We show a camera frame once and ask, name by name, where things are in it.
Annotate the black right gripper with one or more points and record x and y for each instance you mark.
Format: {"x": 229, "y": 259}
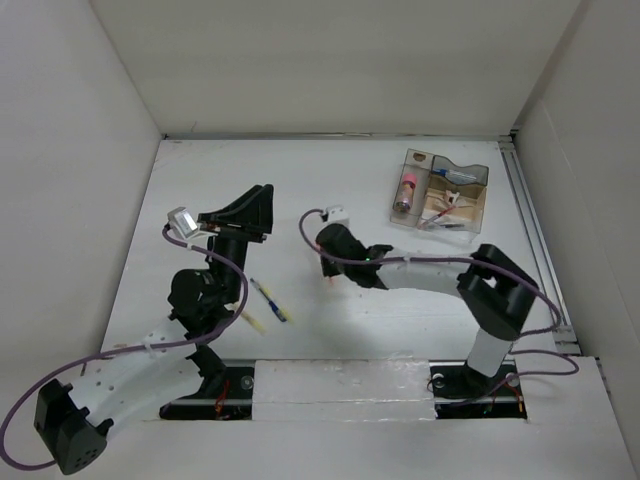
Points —
{"x": 328, "y": 268}

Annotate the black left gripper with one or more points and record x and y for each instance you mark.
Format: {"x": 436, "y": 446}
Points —
{"x": 254, "y": 214}

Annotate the pink capped pencil tube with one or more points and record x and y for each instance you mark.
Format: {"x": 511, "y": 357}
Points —
{"x": 403, "y": 201}

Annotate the dark blue pen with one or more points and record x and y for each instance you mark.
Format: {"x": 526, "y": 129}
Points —
{"x": 280, "y": 313}

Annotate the red pen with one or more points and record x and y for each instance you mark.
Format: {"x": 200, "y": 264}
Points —
{"x": 439, "y": 215}

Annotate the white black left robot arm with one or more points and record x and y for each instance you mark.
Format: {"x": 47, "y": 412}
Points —
{"x": 77, "y": 420}

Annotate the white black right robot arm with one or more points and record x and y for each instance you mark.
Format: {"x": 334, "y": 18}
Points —
{"x": 497, "y": 294}

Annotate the clear acrylic desk organizer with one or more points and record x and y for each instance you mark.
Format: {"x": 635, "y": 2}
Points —
{"x": 429, "y": 193}

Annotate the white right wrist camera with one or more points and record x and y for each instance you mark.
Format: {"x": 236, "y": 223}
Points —
{"x": 336, "y": 214}

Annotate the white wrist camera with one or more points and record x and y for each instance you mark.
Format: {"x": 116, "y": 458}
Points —
{"x": 336, "y": 214}
{"x": 182, "y": 224}

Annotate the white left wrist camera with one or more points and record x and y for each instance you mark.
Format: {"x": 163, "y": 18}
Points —
{"x": 182, "y": 224}

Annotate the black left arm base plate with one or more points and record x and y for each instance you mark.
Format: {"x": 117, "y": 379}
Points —
{"x": 232, "y": 400}

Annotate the aluminium rail right edge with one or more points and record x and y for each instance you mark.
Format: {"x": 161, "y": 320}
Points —
{"x": 564, "y": 335}

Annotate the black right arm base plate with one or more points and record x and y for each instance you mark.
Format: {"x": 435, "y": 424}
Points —
{"x": 480, "y": 395}

